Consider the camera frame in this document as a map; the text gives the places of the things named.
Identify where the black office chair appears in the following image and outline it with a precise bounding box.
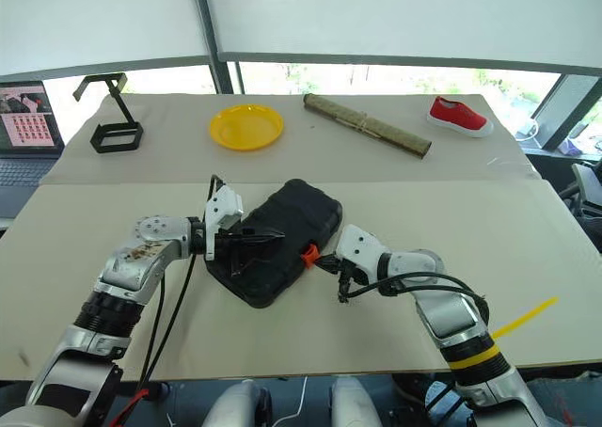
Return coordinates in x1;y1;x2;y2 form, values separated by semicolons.
570;160;602;233

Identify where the yellow zip tie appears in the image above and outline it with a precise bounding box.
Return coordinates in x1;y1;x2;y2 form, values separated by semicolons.
446;295;561;371

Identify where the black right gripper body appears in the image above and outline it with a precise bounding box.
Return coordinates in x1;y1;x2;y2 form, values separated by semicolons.
328;254;359;286

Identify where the yellow plastic plate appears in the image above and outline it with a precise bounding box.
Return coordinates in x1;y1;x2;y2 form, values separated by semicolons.
208;103;286;153

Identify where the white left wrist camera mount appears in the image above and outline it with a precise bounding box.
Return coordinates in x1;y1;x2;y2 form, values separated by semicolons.
202;184;246;262

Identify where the rolled bamboo mat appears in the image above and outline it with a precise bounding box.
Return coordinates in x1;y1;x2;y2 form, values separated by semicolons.
302;93;434;161

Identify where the thin white cable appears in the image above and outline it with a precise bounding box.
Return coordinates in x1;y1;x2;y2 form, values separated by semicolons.
291;376;310;415

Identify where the red canvas shoe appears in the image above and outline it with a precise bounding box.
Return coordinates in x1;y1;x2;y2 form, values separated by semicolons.
426;95;495;139

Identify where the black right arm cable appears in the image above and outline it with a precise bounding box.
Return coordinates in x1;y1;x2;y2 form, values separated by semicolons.
349;275;491;335

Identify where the black metal stand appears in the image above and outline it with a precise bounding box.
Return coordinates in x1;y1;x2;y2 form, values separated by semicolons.
71;72;144;154

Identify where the grey rounded shape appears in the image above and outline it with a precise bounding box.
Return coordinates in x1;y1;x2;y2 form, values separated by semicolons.
200;380;273;427
330;378;381;427

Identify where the open grey laptop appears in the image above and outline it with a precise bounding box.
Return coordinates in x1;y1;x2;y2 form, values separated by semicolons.
0;80;66;219

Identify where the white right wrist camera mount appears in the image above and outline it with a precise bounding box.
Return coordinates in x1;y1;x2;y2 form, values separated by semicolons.
334;224;392;288

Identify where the thin red cable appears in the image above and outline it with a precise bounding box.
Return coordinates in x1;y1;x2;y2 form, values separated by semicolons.
111;387;152;427

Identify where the grey window frame post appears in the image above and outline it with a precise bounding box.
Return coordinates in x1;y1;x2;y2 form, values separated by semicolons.
189;0;246;95

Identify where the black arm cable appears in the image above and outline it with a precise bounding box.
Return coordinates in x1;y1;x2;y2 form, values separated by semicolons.
349;275;491;335
139;174;226;387

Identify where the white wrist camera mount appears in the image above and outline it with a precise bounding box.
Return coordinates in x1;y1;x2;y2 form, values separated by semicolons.
334;224;392;288
202;184;246;262

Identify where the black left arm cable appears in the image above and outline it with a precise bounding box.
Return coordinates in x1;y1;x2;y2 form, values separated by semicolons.
139;174;226;387

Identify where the black plastic tool case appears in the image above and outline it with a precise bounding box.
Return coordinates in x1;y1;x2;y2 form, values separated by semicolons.
204;178;344;309

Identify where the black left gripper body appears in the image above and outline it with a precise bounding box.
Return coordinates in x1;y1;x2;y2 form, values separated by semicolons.
214;226;253;277

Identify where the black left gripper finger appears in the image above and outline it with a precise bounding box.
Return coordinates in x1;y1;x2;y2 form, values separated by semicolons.
230;245;266;278
241;230;286;246

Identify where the orange case latch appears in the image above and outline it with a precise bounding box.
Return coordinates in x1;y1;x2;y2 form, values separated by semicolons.
300;244;321;269

